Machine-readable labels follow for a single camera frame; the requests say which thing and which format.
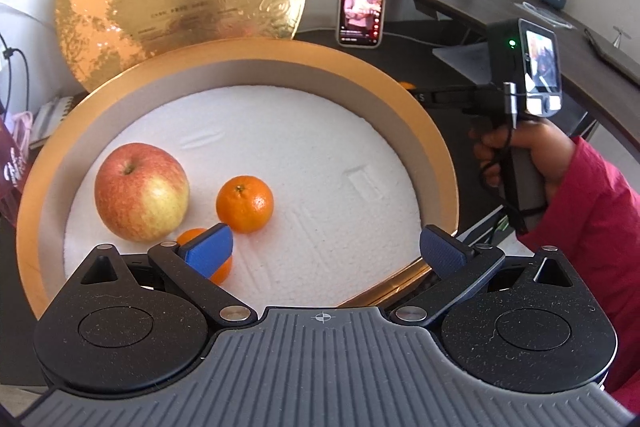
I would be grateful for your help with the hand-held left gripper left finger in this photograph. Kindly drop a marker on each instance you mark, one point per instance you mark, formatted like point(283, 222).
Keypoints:
point(210, 249)

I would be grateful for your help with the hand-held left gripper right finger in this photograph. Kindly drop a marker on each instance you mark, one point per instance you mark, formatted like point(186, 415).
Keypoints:
point(441, 252)

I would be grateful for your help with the orange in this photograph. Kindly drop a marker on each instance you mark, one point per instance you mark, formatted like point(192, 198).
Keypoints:
point(245, 204)
point(192, 238)

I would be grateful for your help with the red apple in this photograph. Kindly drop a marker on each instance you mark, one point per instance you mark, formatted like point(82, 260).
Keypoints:
point(140, 192)

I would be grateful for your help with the gold gift box base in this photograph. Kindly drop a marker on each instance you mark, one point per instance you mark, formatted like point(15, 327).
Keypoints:
point(410, 142)

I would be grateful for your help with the person's right forearm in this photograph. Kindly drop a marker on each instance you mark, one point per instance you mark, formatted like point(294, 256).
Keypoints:
point(600, 232)

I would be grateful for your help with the person's right hand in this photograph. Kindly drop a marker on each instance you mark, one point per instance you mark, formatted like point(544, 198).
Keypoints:
point(552, 152)

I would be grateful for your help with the white paper sheet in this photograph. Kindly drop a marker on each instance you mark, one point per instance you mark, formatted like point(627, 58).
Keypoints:
point(465, 62)

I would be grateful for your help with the dark raised desk shelf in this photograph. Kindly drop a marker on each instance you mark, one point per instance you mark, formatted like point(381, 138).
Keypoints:
point(475, 2)

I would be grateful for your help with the green booklet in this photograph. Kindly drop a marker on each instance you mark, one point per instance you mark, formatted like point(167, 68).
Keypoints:
point(504, 222)

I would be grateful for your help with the brown flat case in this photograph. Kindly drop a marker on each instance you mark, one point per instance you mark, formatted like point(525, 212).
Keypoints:
point(612, 52)

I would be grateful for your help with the white foam insert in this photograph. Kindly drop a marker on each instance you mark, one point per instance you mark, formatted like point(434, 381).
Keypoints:
point(310, 167)

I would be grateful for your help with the smartphone with lit screen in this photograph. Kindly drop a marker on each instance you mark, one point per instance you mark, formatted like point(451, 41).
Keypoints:
point(361, 2)

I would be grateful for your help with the spiral notebook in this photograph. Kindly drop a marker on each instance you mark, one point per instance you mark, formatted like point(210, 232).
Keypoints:
point(50, 122)

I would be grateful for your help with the pink water bottle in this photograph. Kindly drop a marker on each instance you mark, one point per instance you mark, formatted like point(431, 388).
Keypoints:
point(7, 167)

